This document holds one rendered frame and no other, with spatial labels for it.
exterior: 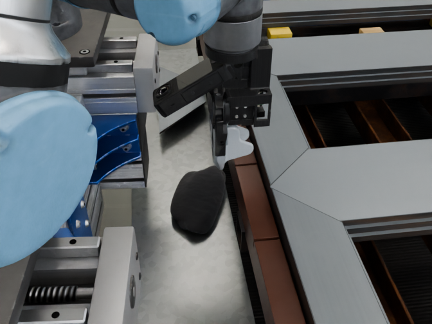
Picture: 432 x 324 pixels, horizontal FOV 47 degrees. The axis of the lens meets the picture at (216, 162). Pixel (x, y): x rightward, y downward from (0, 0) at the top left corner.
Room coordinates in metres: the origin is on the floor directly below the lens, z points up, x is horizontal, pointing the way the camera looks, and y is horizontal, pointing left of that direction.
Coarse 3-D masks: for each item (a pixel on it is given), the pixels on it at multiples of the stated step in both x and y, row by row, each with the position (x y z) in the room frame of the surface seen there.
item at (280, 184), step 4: (280, 176) 0.64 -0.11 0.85; (284, 176) 0.64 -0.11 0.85; (276, 180) 0.63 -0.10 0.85; (280, 180) 0.63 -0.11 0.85; (284, 180) 0.63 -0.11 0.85; (272, 184) 0.61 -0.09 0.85; (276, 184) 0.61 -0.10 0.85; (280, 184) 0.61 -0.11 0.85; (284, 184) 0.61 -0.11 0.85; (276, 188) 0.61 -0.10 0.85; (280, 188) 0.61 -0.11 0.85; (284, 188) 0.61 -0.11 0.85; (288, 188) 0.61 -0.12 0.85; (284, 192) 0.60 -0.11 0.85; (288, 192) 0.60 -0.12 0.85; (288, 196) 0.59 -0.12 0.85
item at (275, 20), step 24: (264, 24) 1.30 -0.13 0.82; (288, 24) 1.31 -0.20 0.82; (312, 24) 1.32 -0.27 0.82; (336, 72) 0.99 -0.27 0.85; (360, 72) 1.00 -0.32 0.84; (384, 72) 1.01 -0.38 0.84; (408, 72) 1.01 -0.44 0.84; (264, 168) 0.66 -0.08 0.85; (408, 216) 0.55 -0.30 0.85; (360, 240) 0.52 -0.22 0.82; (384, 312) 0.39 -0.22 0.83
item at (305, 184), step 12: (300, 156) 0.69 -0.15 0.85; (288, 168) 0.66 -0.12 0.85; (300, 168) 0.66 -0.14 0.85; (312, 168) 0.66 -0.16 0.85; (288, 180) 0.63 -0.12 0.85; (300, 180) 0.63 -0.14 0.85; (312, 180) 0.63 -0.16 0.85; (300, 192) 0.60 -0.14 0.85; (312, 192) 0.60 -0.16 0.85; (324, 192) 0.60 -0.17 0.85; (312, 204) 0.57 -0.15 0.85; (324, 204) 0.57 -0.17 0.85; (336, 216) 0.54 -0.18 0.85
